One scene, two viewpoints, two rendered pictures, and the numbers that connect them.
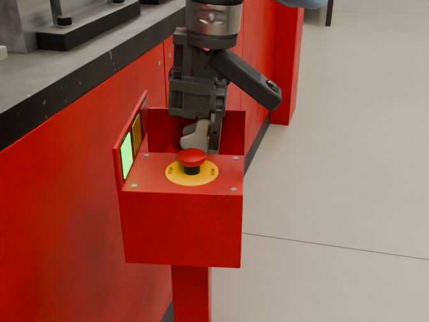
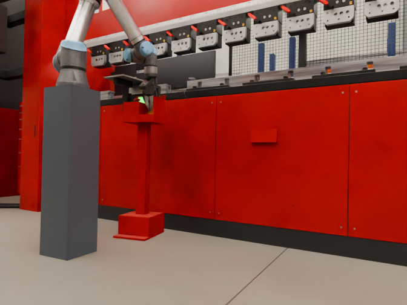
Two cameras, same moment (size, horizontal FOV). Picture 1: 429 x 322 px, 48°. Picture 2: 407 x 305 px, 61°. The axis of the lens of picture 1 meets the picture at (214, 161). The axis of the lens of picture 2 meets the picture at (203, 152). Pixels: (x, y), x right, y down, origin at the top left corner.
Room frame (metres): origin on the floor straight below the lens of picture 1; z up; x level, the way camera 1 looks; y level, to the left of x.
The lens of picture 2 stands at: (1.46, -1.86, 0.46)
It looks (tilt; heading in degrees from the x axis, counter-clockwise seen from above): 1 degrees up; 104
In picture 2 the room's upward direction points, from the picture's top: 1 degrees clockwise
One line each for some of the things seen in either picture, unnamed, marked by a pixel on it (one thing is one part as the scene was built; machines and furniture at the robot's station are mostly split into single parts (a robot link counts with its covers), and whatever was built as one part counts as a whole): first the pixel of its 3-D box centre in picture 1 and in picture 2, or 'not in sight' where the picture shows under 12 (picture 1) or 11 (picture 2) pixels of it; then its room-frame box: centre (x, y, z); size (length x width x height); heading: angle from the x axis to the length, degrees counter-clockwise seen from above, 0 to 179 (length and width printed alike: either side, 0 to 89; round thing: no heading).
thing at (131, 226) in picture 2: not in sight; (139, 224); (0.60, 0.01, 0.06); 0.25 x 0.20 x 0.12; 86
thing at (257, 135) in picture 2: not in sight; (264, 135); (1.32, 0.01, 0.58); 0.15 x 0.02 x 0.07; 163
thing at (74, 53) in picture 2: not in sight; (73, 54); (0.45, -0.44, 0.94); 0.13 x 0.12 x 0.14; 139
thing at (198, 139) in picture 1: (199, 144); (149, 103); (0.64, 0.02, 0.78); 0.06 x 0.03 x 0.09; 86
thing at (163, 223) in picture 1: (189, 172); (144, 108); (0.60, 0.04, 0.75); 0.20 x 0.16 x 0.18; 176
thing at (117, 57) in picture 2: not in sight; (120, 52); (0.17, 0.53, 1.26); 0.15 x 0.09 x 0.17; 163
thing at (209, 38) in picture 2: not in sight; (209, 35); (0.93, 0.29, 1.26); 0.15 x 0.09 x 0.17; 163
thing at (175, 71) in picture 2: not in sight; (160, 83); (0.31, 1.02, 1.12); 1.13 x 0.02 x 0.44; 163
